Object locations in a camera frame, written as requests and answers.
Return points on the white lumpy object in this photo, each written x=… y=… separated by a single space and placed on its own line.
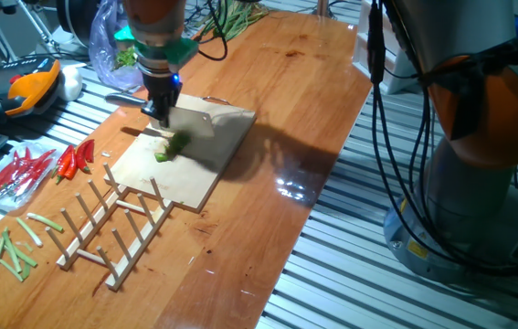
x=71 y=82

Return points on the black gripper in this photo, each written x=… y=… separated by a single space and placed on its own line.
x=161 y=87

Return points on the large varnished wooden board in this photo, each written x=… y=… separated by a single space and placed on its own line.
x=222 y=256

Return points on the chopped green vegetables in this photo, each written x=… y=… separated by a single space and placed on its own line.
x=126 y=57

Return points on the pale scallion peel piece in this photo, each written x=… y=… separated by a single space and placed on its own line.
x=24 y=246

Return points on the red chili pepper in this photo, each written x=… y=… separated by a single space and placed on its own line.
x=81 y=157
x=63 y=164
x=71 y=166
x=89 y=151

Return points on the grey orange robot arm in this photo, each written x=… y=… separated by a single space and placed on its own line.
x=468 y=205

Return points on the black rounded container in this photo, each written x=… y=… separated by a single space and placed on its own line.
x=76 y=18

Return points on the white vegetable scrap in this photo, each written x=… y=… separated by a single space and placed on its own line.
x=105 y=154

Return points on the clear plastic bag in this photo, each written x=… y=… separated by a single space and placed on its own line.
x=103 y=50

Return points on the light wooden cutting board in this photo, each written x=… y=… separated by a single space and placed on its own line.
x=185 y=180

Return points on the wooden peg dish rack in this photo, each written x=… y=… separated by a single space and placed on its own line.
x=140 y=244

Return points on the orange black teach pendant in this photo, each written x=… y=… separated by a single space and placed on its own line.
x=34 y=87

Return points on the clear bag of red chilies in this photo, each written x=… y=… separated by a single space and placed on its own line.
x=12 y=180

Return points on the green chili pepper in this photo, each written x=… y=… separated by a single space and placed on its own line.
x=174 y=144

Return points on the steel cleaver knife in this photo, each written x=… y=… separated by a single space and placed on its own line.
x=194 y=121

